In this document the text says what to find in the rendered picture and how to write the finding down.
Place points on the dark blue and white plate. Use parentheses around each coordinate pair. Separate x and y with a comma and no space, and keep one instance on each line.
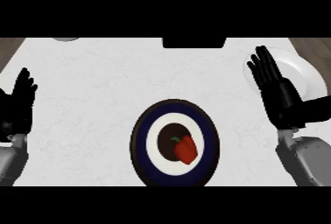
(175,143)

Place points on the grey round object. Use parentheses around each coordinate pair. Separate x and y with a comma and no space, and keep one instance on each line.
(65,39)

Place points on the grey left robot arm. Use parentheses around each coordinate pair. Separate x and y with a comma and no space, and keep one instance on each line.
(11,162)

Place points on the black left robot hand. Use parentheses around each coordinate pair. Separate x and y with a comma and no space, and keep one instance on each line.
(20,108)

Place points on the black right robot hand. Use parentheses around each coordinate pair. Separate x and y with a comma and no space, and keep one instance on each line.
(283,102)

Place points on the red bell pepper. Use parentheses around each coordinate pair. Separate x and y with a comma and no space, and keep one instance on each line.
(187,150)

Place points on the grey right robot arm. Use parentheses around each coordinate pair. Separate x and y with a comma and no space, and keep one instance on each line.
(308,162)

